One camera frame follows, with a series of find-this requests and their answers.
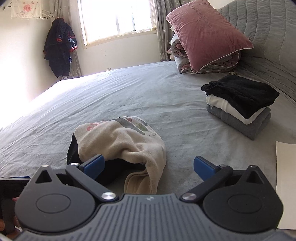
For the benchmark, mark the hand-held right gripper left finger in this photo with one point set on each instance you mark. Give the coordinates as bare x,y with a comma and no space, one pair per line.
94,165

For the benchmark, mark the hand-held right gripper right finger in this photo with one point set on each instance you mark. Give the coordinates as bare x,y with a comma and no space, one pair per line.
204,168

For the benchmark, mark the cream and black bear sweatshirt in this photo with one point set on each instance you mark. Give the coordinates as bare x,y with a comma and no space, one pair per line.
129,143

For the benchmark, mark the dark hanging clothes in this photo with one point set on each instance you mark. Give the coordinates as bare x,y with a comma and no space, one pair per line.
57,46

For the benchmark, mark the person's left hand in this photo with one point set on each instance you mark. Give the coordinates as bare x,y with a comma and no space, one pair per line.
15,199

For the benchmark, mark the folded grey garment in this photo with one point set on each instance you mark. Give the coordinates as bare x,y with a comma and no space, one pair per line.
245,129

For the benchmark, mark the folded white garment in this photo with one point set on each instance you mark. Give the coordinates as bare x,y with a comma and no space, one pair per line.
222,104

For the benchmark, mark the white paper sheet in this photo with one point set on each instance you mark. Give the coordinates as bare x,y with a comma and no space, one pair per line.
286,173

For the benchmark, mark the folded black garment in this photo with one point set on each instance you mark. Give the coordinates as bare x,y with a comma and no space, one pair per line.
242,92

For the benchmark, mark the bed with grey sheet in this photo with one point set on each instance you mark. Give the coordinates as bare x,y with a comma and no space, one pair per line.
138,92

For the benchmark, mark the folded grey and pink quilt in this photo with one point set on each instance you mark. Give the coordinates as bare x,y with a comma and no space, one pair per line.
182,60

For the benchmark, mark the large pink velvet pillow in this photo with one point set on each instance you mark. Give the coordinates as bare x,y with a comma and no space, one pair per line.
208,34

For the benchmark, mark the grey quilted headboard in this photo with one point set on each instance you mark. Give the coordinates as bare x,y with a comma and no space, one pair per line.
272,34

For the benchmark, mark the window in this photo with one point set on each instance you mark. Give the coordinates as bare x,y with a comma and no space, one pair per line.
115,16

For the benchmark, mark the white printed wall cloth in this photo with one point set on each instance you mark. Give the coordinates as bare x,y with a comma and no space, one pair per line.
25,9

